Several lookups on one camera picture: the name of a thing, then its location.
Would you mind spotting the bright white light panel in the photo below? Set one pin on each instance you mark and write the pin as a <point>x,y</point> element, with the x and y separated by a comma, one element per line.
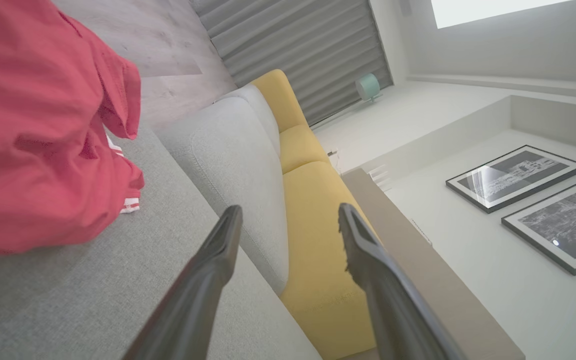
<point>493,10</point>

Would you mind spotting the red numbered basketball jersey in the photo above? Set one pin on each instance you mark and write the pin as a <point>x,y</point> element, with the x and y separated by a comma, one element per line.
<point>28,125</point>

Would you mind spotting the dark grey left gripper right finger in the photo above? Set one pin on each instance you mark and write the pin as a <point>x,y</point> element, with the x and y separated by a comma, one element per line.
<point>393,310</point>

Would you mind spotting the grey pleated curtain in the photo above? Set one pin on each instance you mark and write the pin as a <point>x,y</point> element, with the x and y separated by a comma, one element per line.
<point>298,50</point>

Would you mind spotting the beige wooden wall panel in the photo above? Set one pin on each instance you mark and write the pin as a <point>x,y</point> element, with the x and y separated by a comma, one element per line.
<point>428,280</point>

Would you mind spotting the large yellow sofa back cushion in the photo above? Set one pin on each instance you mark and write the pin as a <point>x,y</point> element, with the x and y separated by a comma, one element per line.
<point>318,240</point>

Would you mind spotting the black framed monochrome picture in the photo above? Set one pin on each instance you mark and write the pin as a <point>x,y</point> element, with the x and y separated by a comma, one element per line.
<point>568,225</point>
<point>513,177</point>

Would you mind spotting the short grey sofa seat cushion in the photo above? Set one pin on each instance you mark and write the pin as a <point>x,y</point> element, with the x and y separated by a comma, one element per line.
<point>260,110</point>

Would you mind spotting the long grey sofa seat cushion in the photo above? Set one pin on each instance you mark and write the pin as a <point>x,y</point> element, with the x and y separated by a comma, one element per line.
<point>228,165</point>

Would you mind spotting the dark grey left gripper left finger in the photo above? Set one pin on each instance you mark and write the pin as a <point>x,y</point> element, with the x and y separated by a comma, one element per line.
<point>193,300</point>

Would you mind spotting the floor lamp with teal shade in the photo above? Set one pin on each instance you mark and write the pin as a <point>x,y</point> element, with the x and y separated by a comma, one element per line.
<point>367,87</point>

